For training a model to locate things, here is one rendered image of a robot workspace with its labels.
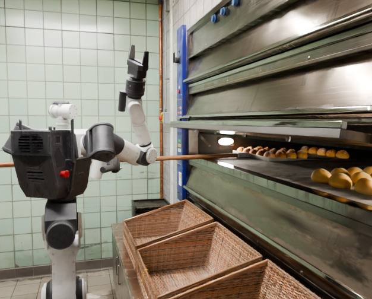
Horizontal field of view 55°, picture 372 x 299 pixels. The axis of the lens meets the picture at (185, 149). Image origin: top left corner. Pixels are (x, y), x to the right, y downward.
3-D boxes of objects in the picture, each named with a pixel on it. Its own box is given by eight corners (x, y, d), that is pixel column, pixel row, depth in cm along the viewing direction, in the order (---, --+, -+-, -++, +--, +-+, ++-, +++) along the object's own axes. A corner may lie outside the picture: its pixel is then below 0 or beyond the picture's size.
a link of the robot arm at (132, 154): (151, 172, 174) (123, 158, 156) (132, 167, 181) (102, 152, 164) (159, 150, 176) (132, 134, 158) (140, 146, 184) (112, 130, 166)
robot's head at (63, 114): (69, 123, 157) (68, 103, 156) (50, 123, 160) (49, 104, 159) (78, 123, 163) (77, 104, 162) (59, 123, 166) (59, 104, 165)
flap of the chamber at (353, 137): (169, 127, 260) (194, 130, 265) (339, 138, 88) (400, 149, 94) (169, 123, 260) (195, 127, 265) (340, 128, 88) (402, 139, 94)
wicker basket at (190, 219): (187, 234, 267) (187, 198, 264) (215, 263, 213) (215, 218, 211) (121, 241, 252) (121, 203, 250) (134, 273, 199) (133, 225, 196)
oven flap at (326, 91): (188, 119, 263) (196, 94, 264) (386, 117, 92) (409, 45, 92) (183, 117, 262) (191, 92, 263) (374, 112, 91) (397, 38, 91)
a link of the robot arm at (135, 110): (140, 100, 158) (148, 126, 165) (137, 94, 166) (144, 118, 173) (126, 104, 157) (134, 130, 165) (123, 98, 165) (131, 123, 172)
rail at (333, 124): (169, 123, 260) (172, 124, 260) (340, 128, 88) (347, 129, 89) (169, 120, 259) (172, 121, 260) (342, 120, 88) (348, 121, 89)
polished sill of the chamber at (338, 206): (196, 159, 268) (196, 154, 268) (401, 229, 96) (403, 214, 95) (188, 159, 266) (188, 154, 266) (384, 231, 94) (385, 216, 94)
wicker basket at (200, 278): (217, 266, 208) (218, 220, 206) (264, 317, 154) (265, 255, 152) (134, 276, 195) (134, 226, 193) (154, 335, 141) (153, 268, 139)
